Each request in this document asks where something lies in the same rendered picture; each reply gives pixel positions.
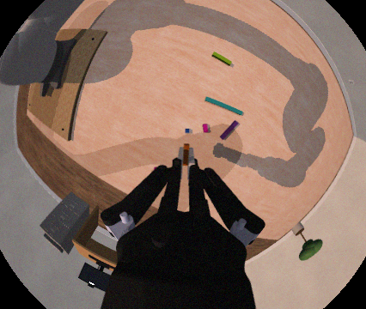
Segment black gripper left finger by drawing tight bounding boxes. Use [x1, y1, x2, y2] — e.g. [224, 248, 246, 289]
[101, 147, 184, 248]

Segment lime green rod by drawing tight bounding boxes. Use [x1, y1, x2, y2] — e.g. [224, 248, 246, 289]
[212, 52, 232, 66]

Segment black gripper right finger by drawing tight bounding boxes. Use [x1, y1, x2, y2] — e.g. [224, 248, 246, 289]
[187, 148, 265, 250]

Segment turquoise rod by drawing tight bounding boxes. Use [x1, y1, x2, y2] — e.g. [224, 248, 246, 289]
[205, 96, 243, 115]

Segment orange rod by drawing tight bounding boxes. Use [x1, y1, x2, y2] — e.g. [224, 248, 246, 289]
[183, 143, 190, 166]

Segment purple rod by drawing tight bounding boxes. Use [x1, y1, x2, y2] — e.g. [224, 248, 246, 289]
[220, 121, 239, 139]

